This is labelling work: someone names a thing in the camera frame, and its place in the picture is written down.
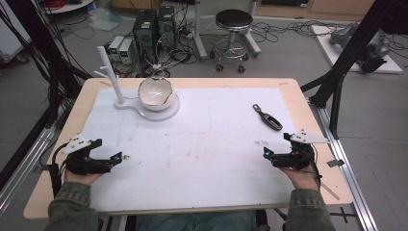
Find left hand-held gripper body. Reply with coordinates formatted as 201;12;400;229
60;134;113;176

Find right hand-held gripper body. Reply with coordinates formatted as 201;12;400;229
271;128;330;171

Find person's left hand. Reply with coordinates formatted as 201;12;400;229
64;168;104;187

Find person's right hand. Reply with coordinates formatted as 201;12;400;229
278;164;320;193

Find black scoop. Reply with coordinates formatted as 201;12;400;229
252;103;284;132

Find wooden table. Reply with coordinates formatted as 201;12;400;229
22;77;354;220

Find white cup tree stand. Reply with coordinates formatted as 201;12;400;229
93;45;181;122

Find white table mat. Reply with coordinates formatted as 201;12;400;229
81;87;298;213

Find white bowl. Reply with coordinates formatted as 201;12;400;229
138;76;174;113

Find white floor board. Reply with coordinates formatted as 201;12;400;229
310;24;404;75

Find white power supply unit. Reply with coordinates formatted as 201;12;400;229
108;35;125;63
117;38;135;65

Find white desk leg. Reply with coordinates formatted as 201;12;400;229
242;0;263;59
191;0;209;63

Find grey machine part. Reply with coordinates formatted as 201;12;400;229
329;22;392;74

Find black computer tower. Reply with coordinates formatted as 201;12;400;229
132;9;159;64
156;4;177;53

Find clear plastic bag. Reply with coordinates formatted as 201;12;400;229
88;7;124;32

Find black round stool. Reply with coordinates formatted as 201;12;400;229
209;9;258;74

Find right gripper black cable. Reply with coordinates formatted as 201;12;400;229
308;143;323;191

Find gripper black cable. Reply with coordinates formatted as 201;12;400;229
47;142;70;197
308;143;323;191

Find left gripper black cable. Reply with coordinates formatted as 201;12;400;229
47;142;70;197

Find aluminium rail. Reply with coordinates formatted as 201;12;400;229
0;123;64;215
308;95;380;231

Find black metal frame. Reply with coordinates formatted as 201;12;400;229
0;0;92;191
300;0;408;140

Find black floor cables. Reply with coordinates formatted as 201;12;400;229
253;19;347;44

